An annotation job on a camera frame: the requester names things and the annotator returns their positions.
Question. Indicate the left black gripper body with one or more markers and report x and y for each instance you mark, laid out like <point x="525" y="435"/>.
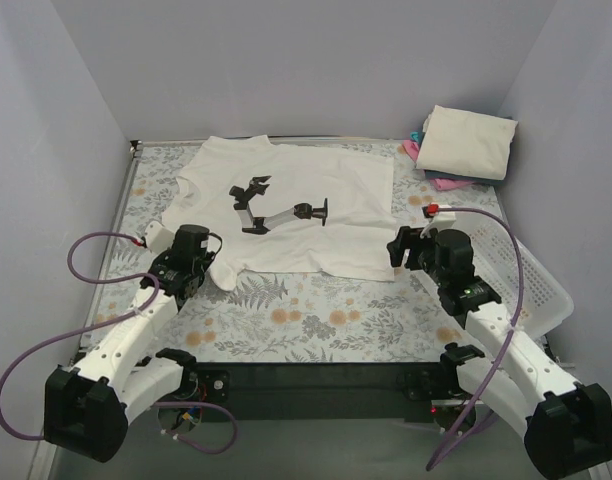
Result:
<point x="187" y="288"/>

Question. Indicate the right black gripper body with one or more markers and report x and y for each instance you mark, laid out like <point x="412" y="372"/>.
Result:
<point x="403" y="245"/>

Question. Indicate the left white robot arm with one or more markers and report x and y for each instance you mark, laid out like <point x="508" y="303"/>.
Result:
<point x="89" y="407"/>

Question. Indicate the white plastic basket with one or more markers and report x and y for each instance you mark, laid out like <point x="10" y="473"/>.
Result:
<point x="545" y="305"/>

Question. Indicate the pink folded t shirt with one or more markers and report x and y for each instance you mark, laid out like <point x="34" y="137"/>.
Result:
<point x="411" y="148"/>

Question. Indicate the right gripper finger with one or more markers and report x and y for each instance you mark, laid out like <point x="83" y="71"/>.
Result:
<point x="397" y="247"/>
<point x="421" y="247"/>

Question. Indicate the white t shirt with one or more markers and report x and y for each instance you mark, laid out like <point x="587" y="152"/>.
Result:
<point x="289" y="209"/>

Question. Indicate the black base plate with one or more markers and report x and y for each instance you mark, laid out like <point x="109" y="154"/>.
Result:
<point x="322" y="391"/>

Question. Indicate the cream folded t shirt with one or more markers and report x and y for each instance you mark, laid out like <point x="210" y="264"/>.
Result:
<point x="466" y="144"/>

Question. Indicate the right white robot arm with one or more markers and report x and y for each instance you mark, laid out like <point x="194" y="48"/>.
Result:
<point x="566" y="426"/>

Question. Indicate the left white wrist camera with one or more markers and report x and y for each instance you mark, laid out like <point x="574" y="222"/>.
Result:
<point x="157" y="238"/>

